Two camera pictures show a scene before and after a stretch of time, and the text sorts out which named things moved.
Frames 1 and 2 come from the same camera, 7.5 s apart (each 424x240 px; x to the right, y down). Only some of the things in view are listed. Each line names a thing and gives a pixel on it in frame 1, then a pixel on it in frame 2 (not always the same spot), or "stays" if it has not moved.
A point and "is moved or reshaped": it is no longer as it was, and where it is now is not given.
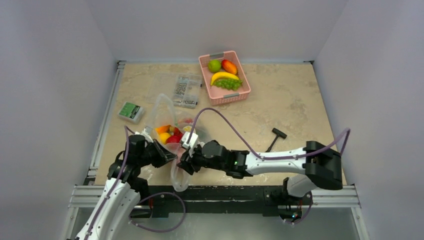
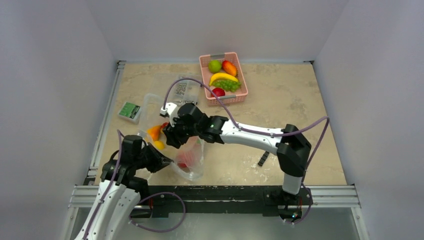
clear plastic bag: [165, 113] is moved or reshaped
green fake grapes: [228, 84] stays
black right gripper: [193, 159] to [177, 131]
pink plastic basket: [218, 95] stays
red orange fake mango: [229, 67] stays
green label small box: [131, 112] stays
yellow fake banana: [221, 75] stays
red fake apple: [175, 138] is moved or reshaped
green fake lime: [214, 66] stays
